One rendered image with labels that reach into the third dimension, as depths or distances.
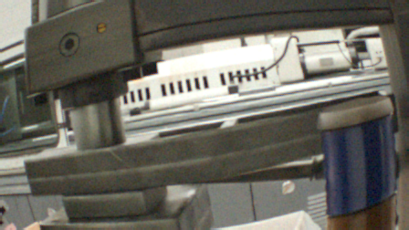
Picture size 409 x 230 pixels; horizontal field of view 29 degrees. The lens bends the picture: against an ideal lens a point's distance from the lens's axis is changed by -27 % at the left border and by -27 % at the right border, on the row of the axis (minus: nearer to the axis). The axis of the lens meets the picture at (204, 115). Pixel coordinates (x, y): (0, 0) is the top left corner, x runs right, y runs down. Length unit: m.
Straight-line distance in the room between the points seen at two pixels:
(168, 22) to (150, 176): 0.09
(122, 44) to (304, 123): 0.11
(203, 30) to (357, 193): 0.23
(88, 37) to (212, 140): 0.10
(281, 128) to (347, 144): 0.23
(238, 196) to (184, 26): 4.61
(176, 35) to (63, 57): 0.08
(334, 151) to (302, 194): 4.77
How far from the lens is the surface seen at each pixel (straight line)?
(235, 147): 0.56
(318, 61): 5.24
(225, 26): 0.54
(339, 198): 0.34
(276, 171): 0.68
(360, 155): 0.33
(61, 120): 5.27
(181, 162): 0.57
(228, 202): 5.15
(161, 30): 0.54
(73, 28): 0.57
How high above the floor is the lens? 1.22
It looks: 3 degrees down
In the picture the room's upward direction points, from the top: 11 degrees counter-clockwise
